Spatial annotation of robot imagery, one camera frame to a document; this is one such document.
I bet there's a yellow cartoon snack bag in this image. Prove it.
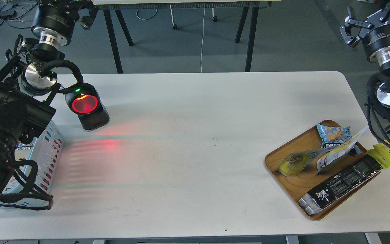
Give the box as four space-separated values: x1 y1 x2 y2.
366 143 390 169

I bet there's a light blue plastic basket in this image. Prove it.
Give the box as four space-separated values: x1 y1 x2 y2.
0 121 63 210

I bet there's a black leg background table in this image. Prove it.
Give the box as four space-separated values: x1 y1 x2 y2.
93 0 273 74

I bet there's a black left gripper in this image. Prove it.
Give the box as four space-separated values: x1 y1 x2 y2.
31 0 99 47

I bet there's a black long cracker package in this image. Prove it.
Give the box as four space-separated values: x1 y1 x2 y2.
298 155 383 215

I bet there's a yellow nut snack pouch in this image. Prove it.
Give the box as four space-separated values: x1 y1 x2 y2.
275 148 328 177

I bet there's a blue chip snack bag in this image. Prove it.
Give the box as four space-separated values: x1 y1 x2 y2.
316 124 352 153

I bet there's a white hanging cable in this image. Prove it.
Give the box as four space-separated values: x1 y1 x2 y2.
200 7 206 73

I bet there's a floor cables and adapter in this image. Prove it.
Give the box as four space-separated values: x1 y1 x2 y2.
0 0 40 44

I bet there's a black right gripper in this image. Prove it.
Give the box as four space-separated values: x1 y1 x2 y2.
340 1 390 62

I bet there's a white yellow snack pouch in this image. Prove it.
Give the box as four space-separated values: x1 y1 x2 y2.
316 125 368 174

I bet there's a black barcode scanner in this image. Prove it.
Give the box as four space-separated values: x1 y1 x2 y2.
65 82 110 131

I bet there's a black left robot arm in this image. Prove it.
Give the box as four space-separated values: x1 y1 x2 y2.
0 0 109 210

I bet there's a wooden tray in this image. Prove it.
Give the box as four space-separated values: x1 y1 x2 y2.
264 125 382 220

